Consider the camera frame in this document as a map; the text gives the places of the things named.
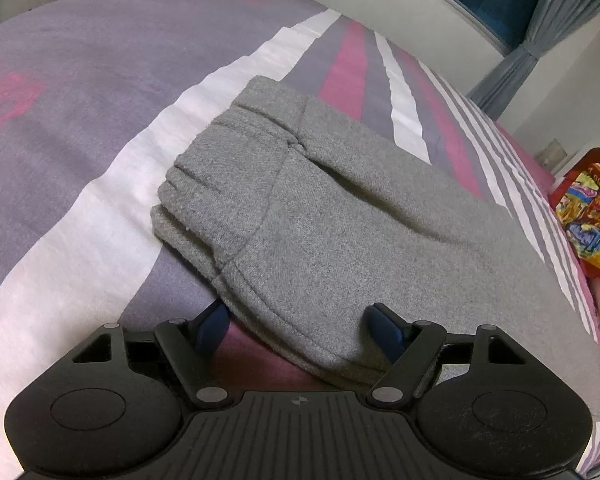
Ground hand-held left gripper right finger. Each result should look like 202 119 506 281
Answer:
362 302 523 408

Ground striped bed sheet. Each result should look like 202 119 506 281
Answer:
0 0 600 480

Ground colourful printed blanket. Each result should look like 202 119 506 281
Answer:
550 147 600 273

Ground grey curtain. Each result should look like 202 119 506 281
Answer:
467 0 600 121

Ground grey pants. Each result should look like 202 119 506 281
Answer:
150 76 600 423

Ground translucent container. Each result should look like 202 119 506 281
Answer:
537 137 570 170

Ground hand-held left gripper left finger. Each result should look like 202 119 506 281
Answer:
72 300 231 408

